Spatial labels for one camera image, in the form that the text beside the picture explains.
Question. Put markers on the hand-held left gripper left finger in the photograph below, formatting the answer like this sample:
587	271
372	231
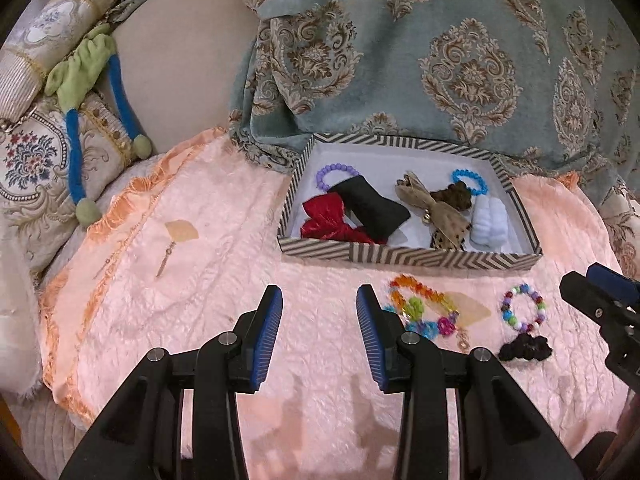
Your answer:
267	330

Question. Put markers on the black scrunchie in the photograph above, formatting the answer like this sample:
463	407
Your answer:
525	347

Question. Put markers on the red shiny bow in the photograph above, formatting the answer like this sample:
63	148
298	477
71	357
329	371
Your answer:
325	215

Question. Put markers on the striped cardboard box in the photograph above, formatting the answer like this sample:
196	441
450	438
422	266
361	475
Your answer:
415	257

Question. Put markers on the pale blue fluffy scrunchie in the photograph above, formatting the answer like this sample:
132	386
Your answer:
489	222

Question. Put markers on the embroidered floral cushion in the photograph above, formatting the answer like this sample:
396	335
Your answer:
35	165

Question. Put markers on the brown scrunchie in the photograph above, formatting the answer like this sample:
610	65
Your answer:
452	199

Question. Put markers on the beige sofa cushion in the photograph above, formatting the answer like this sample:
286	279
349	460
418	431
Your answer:
180	75

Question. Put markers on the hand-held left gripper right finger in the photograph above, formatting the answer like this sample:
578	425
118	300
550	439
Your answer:
372	340

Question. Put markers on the black fabric bow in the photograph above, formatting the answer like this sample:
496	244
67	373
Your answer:
372	207

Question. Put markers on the teal damask cloth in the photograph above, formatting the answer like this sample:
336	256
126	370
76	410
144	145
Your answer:
425	50

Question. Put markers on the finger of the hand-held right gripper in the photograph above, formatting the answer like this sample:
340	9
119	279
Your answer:
615	282
587	295

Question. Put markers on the cream floral cloth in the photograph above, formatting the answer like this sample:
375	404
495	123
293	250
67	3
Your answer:
622	225

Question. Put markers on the pink quilted blanket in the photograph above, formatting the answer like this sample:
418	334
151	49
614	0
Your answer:
200	285

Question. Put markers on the beige leopard print bow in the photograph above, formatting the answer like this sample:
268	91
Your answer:
415	192

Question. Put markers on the green and blue plush toy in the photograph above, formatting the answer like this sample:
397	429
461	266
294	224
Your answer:
75	125

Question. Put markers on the embroidered bolster pillow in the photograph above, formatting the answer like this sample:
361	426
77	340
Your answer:
45	40

